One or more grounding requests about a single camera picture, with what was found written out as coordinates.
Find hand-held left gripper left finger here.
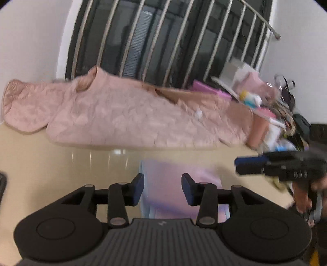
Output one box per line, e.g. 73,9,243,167
60,173,145,229

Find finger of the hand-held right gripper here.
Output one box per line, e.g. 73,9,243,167
234,156,269,165
235,164,267,176

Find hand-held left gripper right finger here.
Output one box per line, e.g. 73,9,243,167
181,173,262,228

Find pink and blue garment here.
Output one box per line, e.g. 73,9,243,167
139,159,232,223

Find person's right hand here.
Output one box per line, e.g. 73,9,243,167
292,182,313,214

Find dark bag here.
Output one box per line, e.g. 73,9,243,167
292,114,311,140

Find white and yellow plush toy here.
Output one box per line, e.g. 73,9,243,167
239,90,262,107

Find pink quilted jacket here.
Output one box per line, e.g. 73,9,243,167
2,66,256,150

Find pink pouch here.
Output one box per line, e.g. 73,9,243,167
239,72,279,100

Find pink flat box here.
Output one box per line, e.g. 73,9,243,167
190,80,232,100

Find metal window security bars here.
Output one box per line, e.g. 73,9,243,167
65,0,281,90

